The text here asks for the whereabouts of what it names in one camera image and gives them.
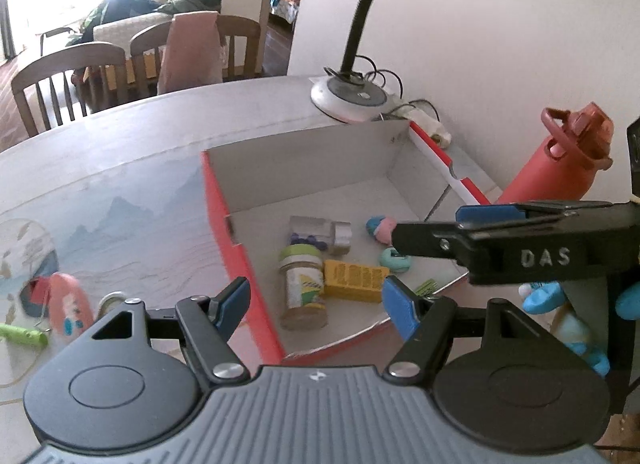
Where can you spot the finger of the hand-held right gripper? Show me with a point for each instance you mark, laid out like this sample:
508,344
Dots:
430,240
490,213

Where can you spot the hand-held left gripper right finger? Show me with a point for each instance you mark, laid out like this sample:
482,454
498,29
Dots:
400,304

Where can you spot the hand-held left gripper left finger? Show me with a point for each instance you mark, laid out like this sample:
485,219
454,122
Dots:
235,301

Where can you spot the teal round toy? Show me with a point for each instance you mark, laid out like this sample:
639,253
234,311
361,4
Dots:
395,260

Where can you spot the yellow box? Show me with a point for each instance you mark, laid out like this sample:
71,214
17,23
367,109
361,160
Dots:
355,281

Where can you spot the pink haired doll figure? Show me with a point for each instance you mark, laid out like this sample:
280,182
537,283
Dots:
380,229

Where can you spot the jar with green lid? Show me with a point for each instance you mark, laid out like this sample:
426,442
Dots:
302,289

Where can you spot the silver tape roll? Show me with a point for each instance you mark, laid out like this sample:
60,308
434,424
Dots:
342,236

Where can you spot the clear plastic container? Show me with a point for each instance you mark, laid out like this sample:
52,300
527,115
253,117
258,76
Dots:
310,230

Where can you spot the red cardboard box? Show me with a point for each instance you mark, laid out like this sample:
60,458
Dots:
350,169

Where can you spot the green whistle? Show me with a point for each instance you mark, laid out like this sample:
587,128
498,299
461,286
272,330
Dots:
22,335

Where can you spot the red water bottle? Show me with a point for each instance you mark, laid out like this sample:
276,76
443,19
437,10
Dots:
545,169

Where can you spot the green white cloth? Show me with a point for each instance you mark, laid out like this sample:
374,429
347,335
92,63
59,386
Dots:
440,136

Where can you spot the grey desk lamp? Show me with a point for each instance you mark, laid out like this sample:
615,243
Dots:
350,94

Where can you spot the pink cloth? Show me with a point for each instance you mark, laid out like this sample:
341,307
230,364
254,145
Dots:
190,54

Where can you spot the dark wooden chair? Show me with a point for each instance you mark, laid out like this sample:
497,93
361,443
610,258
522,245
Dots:
240,29
65,56

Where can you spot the dark jacket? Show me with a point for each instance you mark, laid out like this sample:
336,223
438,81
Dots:
125,1

